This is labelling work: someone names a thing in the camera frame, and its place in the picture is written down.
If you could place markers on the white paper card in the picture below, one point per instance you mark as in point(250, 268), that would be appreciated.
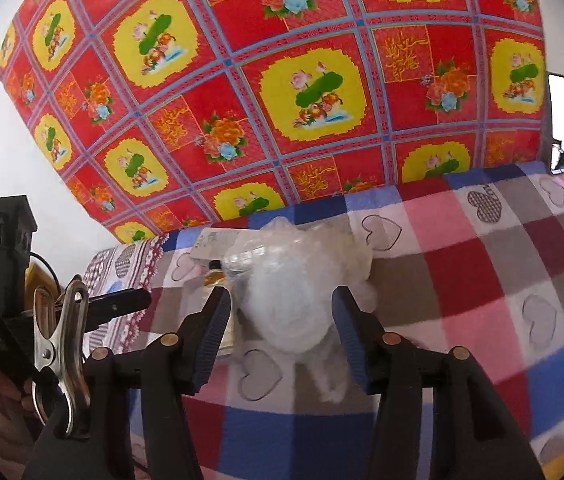
point(212, 245)

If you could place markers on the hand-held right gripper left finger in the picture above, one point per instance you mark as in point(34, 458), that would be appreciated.
point(214, 340)

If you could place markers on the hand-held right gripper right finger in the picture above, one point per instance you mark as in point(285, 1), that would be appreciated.
point(349, 345)

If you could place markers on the steel spring clamp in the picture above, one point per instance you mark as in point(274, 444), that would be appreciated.
point(62, 350)

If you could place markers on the heart patterned bed sheet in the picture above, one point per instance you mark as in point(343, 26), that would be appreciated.
point(462, 270)

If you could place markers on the white plastic bag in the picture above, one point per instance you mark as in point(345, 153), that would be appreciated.
point(297, 300)

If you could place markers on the red floral wall cloth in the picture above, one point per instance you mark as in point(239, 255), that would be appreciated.
point(262, 60)

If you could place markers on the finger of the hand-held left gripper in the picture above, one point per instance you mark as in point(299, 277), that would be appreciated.
point(122, 302)

